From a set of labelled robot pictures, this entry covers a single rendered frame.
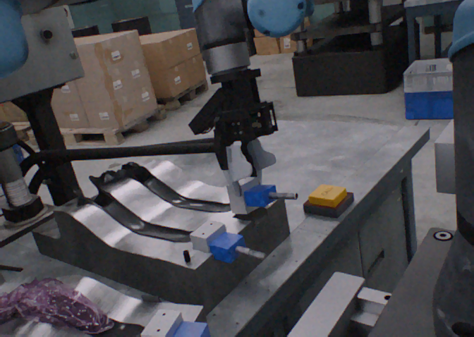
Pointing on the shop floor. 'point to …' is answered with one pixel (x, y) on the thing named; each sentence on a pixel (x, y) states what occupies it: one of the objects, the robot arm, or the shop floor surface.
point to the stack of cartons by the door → (264, 45)
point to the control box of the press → (46, 90)
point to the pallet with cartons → (174, 66)
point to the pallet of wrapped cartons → (106, 92)
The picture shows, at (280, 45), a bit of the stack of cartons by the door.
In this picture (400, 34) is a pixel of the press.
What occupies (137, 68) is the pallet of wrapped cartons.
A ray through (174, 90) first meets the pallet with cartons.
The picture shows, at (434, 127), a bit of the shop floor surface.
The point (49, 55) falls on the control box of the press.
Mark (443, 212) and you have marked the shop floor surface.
